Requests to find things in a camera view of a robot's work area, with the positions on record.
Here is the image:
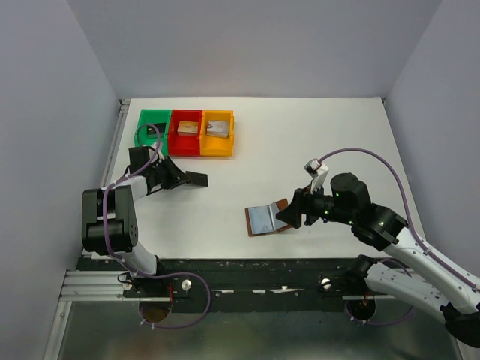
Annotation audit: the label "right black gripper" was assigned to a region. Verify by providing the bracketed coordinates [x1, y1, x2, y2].
[274, 178, 355, 228]

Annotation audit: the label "black credit card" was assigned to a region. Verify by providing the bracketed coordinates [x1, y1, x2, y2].
[185, 171, 209, 188]

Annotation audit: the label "brown leather card holder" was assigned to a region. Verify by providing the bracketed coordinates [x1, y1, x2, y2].
[244, 199, 291, 237]

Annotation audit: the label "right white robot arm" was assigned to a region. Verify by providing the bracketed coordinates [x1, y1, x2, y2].
[276, 173, 479, 348]

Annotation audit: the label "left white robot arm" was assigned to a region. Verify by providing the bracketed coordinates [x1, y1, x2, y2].
[82, 146, 193, 296]

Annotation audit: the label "gold card stack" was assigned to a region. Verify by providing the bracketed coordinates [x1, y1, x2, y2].
[177, 121, 198, 137]

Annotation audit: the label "black card stack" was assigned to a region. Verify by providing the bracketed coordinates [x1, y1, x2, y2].
[146, 123, 167, 139]

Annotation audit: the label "silver card stack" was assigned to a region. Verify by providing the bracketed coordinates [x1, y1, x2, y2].
[206, 120, 230, 139]

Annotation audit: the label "red plastic bin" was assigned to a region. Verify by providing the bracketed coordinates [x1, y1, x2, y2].
[167, 109, 203, 157]

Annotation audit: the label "orange plastic bin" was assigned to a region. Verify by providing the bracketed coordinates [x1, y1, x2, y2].
[199, 109, 235, 158]

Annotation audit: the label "green plastic bin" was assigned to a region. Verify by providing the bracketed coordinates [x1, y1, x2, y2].
[133, 109, 172, 155]

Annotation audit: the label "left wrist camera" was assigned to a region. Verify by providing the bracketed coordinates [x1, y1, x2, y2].
[151, 142, 165, 164]

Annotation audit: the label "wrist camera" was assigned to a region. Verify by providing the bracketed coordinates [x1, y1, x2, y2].
[304, 159, 329, 194]
[151, 142, 165, 164]

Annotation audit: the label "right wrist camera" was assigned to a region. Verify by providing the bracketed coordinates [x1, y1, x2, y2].
[304, 159, 329, 194]

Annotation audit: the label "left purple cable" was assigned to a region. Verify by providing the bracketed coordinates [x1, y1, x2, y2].
[101, 123, 212, 331]

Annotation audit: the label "purple cable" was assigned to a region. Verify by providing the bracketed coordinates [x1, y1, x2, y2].
[313, 148, 480, 326]
[101, 123, 212, 331]

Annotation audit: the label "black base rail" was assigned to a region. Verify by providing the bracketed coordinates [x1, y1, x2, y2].
[124, 256, 371, 314]

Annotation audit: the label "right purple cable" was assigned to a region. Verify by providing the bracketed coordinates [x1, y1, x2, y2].
[313, 148, 480, 326]

